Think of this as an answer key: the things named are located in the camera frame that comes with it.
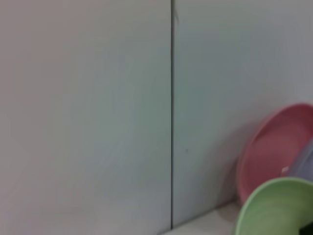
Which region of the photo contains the green plate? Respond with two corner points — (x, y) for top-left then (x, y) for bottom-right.
(235, 177), (313, 235)

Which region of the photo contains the purple plate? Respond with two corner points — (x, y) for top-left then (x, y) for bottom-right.
(286, 141), (313, 183)

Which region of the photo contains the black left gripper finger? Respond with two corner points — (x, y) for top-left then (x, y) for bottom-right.
(299, 224), (313, 235)

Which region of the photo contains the pink red plate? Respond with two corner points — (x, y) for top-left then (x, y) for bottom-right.
(236, 103), (313, 207)

